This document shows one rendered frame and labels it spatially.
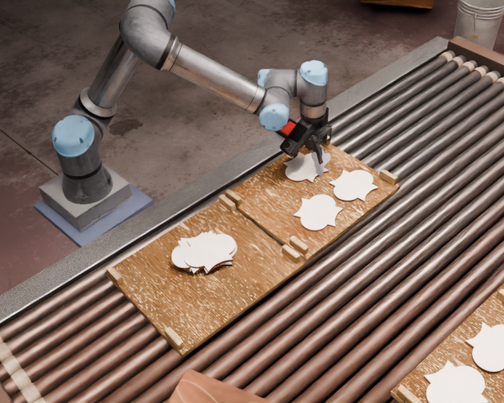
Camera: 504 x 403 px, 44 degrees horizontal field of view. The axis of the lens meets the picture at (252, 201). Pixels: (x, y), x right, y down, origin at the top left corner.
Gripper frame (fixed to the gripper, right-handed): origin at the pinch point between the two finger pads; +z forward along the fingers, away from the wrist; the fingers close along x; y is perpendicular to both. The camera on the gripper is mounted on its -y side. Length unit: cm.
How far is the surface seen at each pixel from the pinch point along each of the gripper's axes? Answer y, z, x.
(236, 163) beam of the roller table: -12.0, 2.8, 19.1
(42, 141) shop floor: -11, 94, 196
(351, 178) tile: 5.7, -0.3, -13.7
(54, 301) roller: -83, 3, 12
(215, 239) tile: -41.1, -2.5, -5.1
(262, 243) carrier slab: -31.1, 0.8, -12.9
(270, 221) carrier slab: -23.4, 0.7, -8.5
